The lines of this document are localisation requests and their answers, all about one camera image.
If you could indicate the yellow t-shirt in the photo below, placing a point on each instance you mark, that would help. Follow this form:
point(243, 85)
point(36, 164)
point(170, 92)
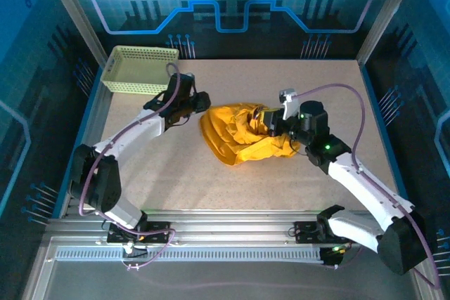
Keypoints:
point(228, 128)

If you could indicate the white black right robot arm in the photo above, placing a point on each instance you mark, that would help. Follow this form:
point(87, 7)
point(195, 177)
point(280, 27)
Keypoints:
point(369, 187)

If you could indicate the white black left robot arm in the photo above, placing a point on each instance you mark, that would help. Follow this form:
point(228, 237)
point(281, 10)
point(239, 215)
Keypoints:
point(126, 142)

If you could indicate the pale green plastic basket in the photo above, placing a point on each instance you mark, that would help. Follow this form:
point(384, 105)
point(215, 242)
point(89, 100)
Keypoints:
point(123, 85)

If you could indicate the black controller box with LEDs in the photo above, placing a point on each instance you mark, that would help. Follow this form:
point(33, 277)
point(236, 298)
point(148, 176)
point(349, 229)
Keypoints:
point(332, 256)

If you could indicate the grey metal bottom panel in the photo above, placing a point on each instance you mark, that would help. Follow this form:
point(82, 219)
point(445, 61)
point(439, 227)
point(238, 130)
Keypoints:
point(225, 279)

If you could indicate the aluminium side rail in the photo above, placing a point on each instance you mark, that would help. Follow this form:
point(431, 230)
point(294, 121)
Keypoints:
point(95, 117)

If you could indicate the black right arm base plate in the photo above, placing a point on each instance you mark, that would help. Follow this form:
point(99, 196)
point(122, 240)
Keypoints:
point(306, 231)

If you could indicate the aluminium frame rail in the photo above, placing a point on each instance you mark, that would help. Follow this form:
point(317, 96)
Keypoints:
point(228, 226)

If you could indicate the aluminium corner post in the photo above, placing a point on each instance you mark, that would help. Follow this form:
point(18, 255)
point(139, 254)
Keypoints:
point(74, 15)
point(386, 15)

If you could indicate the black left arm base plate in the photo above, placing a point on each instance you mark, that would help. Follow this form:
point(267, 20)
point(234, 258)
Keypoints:
point(158, 231)

